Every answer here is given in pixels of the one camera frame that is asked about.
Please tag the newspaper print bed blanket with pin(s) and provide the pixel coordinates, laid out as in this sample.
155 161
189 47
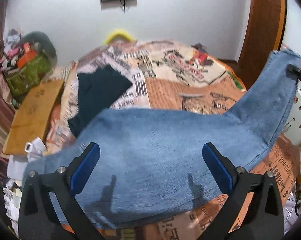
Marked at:
172 76

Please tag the orange box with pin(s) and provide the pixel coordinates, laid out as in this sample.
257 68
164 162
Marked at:
22 61

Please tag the green storage bag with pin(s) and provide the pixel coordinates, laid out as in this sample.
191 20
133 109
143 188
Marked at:
22 80

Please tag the yellow wooden board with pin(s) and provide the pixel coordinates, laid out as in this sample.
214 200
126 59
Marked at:
32 118

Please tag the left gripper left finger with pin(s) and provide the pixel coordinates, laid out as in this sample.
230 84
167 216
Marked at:
37 216

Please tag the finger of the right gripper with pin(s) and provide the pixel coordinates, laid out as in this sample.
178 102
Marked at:
300 73

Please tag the yellow curved pillow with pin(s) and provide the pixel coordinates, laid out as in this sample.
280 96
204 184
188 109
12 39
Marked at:
119 35

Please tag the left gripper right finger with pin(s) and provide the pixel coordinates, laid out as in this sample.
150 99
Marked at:
264 217

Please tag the blue denim pants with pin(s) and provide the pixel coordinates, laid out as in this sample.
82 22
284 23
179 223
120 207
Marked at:
151 166

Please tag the dark navy folded garment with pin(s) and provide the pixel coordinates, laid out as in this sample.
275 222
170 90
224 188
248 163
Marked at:
97 91

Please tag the brown wooden door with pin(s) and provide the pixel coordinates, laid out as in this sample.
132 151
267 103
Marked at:
263 35

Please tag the grey neck pillow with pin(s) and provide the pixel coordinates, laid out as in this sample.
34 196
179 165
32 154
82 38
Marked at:
44 44

